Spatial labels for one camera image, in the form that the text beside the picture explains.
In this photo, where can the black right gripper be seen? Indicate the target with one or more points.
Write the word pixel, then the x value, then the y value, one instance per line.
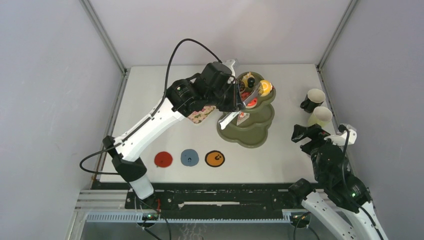
pixel 315 132

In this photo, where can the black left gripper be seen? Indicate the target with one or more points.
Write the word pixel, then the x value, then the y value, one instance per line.
pixel 235 103

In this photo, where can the chocolate donut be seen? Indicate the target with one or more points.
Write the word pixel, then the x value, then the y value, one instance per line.
pixel 242 86

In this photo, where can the yellow fruit cake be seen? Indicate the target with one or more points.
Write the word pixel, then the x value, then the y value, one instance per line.
pixel 249 80

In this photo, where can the red donut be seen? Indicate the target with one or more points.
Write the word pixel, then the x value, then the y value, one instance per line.
pixel 249 99

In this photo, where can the yellow pudding cake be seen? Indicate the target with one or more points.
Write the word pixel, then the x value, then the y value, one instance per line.
pixel 265 88

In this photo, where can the silver serving tongs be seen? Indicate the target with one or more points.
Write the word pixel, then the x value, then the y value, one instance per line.
pixel 239 106

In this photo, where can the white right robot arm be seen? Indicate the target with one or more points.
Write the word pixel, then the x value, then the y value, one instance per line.
pixel 351 196

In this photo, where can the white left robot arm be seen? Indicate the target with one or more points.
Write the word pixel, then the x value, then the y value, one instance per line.
pixel 179 101

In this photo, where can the light green mug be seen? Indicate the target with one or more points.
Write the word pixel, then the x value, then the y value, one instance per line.
pixel 321 116

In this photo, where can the green three-tier dessert stand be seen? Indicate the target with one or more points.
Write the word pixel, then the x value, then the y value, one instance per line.
pixel 253 132

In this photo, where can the black mug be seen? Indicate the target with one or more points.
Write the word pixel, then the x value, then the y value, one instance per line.
pixel 313 99

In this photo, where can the orange smiley coaster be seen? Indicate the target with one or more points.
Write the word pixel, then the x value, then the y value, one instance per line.
pixel 214 158

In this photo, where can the blue-grey round coaster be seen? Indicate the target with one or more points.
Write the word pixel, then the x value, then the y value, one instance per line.
pixel 189 157

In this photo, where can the red round coaster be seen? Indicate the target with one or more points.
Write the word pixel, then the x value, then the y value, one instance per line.
pixel 163 159

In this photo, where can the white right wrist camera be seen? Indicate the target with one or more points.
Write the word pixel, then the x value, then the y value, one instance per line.
pixel 346 135

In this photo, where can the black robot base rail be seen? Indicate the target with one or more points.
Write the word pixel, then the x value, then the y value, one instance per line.
pixel 217 201

